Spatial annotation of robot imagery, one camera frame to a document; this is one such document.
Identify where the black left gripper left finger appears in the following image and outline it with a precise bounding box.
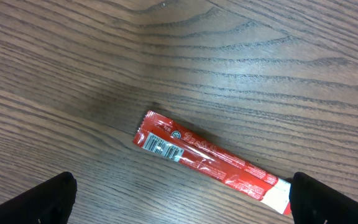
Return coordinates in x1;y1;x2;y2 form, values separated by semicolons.
0;172;77;224

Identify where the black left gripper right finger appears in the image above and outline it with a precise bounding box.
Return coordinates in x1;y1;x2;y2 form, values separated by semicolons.
289;172;358;224

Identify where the red snack packet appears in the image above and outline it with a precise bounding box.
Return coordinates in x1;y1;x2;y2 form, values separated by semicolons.
134;110;291;215

